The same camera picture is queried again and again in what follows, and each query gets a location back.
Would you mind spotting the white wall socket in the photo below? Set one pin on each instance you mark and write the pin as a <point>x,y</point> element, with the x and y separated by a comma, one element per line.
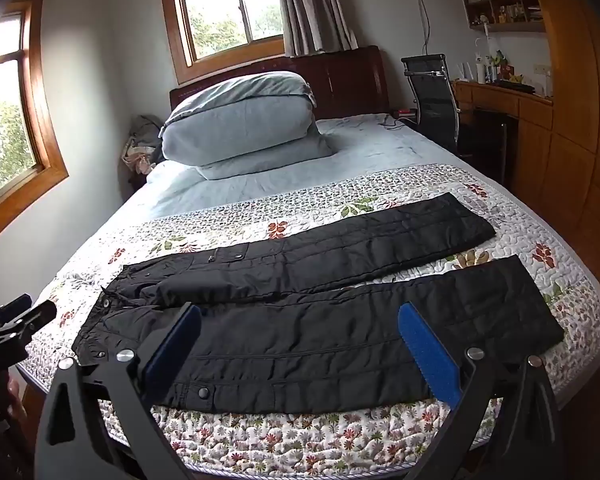
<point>542,68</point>

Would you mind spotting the pile of clothes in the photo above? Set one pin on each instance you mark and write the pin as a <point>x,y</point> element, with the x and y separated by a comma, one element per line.
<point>142,142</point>

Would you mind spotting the grey striped curtain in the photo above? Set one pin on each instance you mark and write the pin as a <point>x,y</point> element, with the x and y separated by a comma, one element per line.
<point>315,5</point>

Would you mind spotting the light blue bed sheet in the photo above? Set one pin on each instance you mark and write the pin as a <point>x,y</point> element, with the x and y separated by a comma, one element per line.
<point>330,160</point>

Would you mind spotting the green toy figure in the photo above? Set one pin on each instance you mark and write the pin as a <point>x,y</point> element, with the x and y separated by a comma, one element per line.
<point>498,58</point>

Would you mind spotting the wooden bookshelf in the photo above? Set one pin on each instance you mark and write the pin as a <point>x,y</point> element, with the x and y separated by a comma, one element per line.
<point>504,0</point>

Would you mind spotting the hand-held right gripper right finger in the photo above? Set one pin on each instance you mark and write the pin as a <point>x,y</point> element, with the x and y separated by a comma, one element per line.
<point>429,355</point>

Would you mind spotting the wooden framed window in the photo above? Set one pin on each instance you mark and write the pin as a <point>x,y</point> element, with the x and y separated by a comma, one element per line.
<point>225,10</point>
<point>10,125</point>

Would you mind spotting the floral quilted bedspread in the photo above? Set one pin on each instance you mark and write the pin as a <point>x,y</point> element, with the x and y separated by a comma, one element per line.
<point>330,435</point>

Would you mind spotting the grey pillow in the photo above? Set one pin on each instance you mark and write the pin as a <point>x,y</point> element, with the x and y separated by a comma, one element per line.
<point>280,162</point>

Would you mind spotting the wooden desk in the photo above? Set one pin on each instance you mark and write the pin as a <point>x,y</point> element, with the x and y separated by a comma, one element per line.
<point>524,130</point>

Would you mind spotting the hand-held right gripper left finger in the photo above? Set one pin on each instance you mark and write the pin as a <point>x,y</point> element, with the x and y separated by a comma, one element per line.
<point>172,355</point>

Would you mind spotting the black jacket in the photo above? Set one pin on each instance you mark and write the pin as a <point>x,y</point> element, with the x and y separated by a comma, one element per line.
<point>330,340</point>

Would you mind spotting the dark wooden bed headboard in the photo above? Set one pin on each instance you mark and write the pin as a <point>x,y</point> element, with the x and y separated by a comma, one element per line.
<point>350,80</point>

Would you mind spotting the white router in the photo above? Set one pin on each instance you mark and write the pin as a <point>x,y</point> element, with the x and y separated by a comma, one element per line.
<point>463,74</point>

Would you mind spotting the wooden wardrobe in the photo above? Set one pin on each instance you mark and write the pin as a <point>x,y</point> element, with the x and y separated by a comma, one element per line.
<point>589,135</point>

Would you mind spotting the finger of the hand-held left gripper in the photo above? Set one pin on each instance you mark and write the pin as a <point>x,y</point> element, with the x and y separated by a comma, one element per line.
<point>30,317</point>
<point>10,307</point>

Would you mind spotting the black mesh office chair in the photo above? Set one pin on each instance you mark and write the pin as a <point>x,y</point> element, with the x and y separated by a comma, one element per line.
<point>434,105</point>

